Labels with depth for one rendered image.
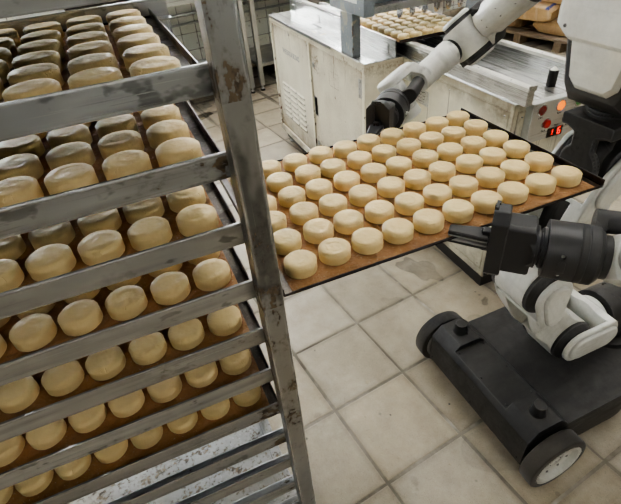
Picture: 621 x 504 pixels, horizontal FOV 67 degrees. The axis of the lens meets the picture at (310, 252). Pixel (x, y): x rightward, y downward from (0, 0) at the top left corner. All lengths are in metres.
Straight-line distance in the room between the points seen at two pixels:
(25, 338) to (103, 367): 0.11
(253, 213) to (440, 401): 1.37
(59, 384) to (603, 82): 1.08
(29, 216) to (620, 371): 1.68
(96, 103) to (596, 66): 0.94
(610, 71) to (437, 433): 1.16
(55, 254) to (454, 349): 1.34
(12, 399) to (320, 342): 1.37
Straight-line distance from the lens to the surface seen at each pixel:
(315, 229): 0.75
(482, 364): 1.66
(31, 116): 0.48
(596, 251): 0.75
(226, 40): 0.44
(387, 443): 1.67
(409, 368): 1.85
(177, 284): 0.63
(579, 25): 1.15
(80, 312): 0.65
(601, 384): 1.76
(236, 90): 0.45
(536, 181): 0.91
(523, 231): 0.74
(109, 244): 0.58
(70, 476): 0.86
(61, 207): 0.51
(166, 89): 0.47
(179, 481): 0.89
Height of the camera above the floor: 1.46
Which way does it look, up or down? 38 degrees down
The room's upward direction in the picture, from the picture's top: 6 degrees counter-clockwise
